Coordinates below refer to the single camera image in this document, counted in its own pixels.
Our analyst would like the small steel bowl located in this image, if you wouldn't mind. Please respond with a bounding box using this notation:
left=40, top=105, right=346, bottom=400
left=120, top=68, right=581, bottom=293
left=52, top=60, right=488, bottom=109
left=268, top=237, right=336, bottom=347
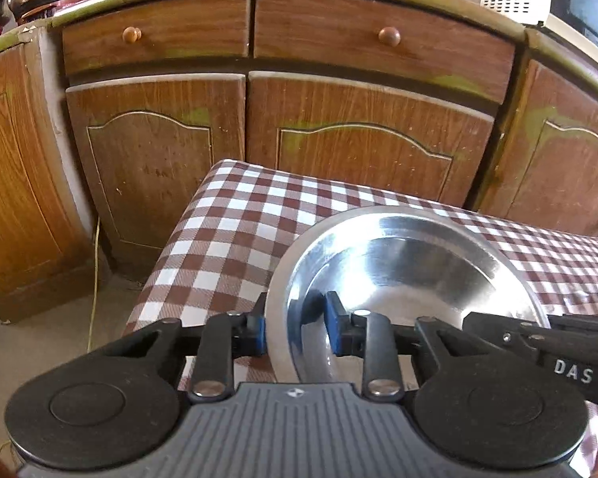
left=264, top=206, right=549, bottom=384

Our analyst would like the brown checkered tablecloth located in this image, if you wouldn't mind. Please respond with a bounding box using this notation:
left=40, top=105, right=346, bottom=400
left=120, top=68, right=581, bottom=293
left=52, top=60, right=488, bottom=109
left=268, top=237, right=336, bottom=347
left=117, top=161, right=598, bottom=477

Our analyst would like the wooden kitchen cabinet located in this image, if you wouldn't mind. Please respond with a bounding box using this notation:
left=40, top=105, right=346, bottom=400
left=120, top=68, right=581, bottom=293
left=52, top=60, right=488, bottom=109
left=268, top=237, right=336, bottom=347
left=0, top=0, right=598, bottom=321

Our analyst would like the yellow cable on floor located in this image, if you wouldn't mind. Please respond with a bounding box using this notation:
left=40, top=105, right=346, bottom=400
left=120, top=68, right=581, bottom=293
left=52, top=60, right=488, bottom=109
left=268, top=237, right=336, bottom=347
left=0, top=215, right=104, bottom=459

